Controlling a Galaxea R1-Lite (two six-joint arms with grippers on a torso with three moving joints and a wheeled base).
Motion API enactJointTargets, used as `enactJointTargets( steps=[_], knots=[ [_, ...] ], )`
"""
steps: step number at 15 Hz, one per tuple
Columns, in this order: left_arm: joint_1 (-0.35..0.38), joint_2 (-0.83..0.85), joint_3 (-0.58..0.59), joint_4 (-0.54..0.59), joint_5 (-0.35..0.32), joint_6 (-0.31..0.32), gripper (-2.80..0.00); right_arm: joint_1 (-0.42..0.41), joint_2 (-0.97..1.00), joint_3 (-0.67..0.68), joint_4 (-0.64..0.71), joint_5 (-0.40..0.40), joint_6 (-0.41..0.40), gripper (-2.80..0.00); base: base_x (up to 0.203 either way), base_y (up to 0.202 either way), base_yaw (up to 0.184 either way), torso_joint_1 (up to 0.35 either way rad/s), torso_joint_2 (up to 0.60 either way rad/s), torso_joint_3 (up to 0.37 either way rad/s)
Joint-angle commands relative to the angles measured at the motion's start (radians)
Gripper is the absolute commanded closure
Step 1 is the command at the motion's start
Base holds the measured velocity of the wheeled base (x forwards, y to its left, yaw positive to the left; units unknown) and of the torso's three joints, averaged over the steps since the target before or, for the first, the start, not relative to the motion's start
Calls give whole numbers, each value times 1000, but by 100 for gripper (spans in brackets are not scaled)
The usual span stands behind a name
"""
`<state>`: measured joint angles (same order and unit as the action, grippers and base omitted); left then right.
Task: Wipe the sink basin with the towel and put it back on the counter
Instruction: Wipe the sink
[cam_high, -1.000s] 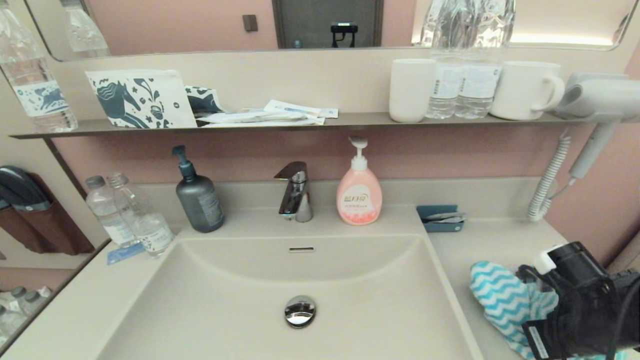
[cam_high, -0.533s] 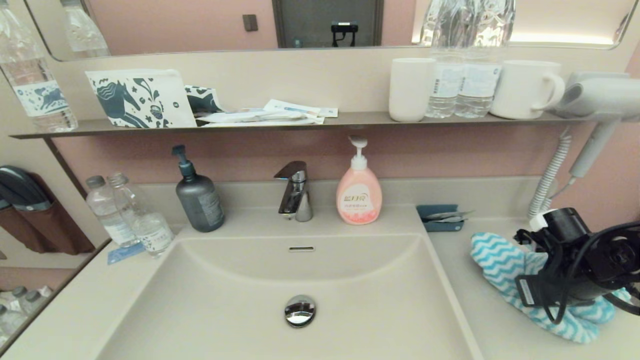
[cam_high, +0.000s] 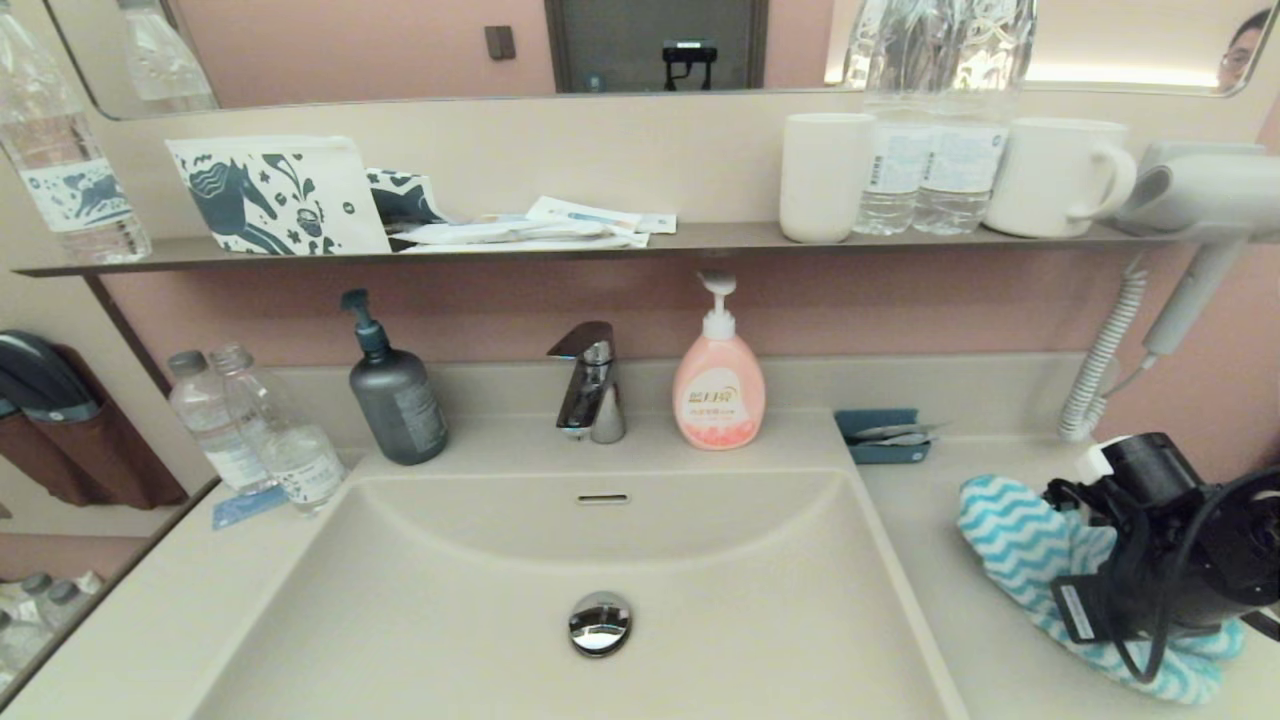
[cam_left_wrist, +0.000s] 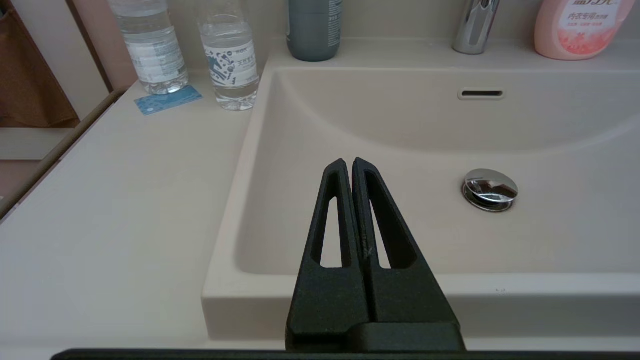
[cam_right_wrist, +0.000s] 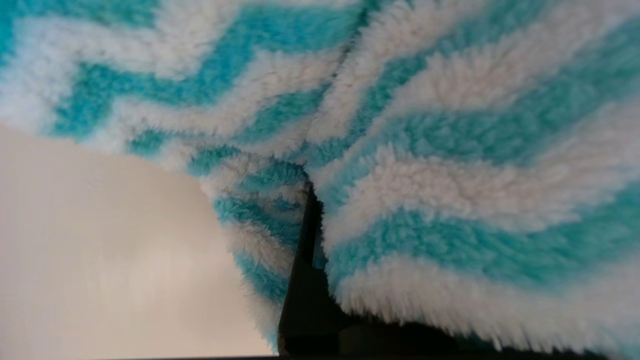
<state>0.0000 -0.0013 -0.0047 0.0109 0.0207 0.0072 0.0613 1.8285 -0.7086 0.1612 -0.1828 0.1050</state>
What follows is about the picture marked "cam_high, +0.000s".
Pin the wall mirror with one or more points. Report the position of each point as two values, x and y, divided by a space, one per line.
350 50

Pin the dark grey pump bottle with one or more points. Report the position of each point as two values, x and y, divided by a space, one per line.
398 410

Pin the chrome drain stopper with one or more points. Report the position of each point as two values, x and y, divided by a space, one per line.
600 624

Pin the blue card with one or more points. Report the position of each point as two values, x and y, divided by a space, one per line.
245 508

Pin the white mug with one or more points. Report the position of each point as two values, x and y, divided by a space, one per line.
1047 180

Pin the clear plain label water bottle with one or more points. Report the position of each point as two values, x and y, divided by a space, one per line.
210 430

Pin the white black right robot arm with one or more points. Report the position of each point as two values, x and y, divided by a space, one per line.
1220 550

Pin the teal white striped cloth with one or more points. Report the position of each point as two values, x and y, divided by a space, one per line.
1020 545

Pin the white hair dryer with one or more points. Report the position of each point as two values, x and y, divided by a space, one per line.
1210 195

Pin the large horse print pouch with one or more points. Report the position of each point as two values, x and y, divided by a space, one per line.
268 198

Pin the grey wall shelf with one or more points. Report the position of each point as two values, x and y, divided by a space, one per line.
700 237

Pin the tall clear water bottle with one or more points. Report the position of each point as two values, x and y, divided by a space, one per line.
890 170
960 170

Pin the chrome faucet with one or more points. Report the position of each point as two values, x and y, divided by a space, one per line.
597 398

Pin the pink soap pump bottle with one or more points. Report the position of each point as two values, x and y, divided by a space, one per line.
718 400

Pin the blue soap tray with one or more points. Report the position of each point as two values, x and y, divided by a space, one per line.
880 453

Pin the white tumbler cup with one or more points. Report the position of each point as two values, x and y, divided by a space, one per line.
822 180

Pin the white toiletry packet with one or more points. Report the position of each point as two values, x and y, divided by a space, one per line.
592 214
500 235

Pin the dark blue item in bag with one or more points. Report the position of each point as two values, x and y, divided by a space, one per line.
40 380

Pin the brown hanging bag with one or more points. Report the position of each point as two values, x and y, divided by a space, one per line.
100 460

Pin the horse label water bottle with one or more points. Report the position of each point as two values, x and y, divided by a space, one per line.
68 190

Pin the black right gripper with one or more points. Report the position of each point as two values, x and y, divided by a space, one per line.
1110 590

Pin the small blue print pouch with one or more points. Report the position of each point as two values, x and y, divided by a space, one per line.
403 198

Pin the beige sink basin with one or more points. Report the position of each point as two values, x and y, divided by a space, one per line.
450 600

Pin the clear patterned label water bottle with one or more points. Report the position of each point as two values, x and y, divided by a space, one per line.
290 450

